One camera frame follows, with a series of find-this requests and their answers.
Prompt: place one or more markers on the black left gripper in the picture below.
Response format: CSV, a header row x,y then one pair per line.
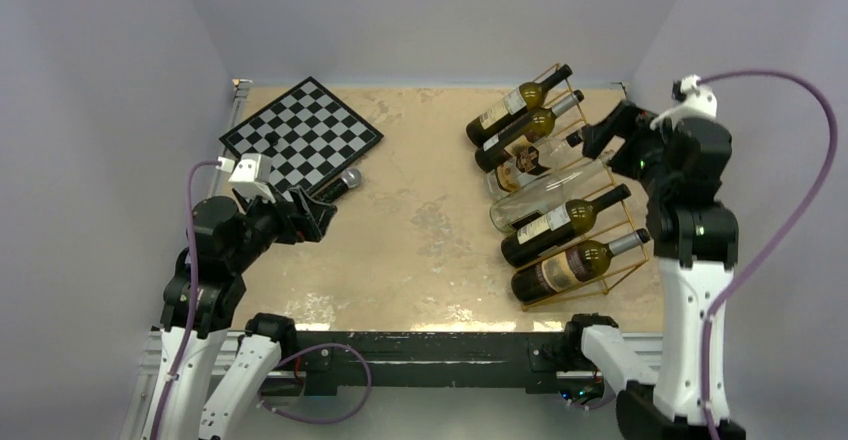
x,y
312,215

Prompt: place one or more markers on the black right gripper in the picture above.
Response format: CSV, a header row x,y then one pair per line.
x,y
628,120

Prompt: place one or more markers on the clear glass bottle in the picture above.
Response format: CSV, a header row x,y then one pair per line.
x,y
543,194

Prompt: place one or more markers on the tall dark green bottle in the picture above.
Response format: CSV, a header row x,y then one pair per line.
x,y
559,226

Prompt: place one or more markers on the clear square liquor bottle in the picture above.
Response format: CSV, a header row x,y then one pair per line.
x,y
545,156

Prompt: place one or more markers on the green wine bottle dark label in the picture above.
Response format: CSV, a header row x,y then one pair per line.
x,y
523,132

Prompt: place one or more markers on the green bottle silver neck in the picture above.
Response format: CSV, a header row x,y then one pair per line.
x,y
578,264

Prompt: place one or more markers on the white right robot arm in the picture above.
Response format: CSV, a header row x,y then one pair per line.
x,y
678,157

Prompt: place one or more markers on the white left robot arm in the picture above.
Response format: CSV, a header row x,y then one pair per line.
x,y
226,235

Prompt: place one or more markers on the black silver microphone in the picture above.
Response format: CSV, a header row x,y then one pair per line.
x,y
349,179

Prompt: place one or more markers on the black white chessboard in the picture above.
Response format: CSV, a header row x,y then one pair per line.
x,y
319,136

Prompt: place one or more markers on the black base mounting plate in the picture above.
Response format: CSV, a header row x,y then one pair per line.
x,y
321,362

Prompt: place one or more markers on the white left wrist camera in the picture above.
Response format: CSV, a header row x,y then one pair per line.
x,y
249,176

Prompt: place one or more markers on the gold wire wine rack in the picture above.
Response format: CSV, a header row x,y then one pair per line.
x,y
611,224

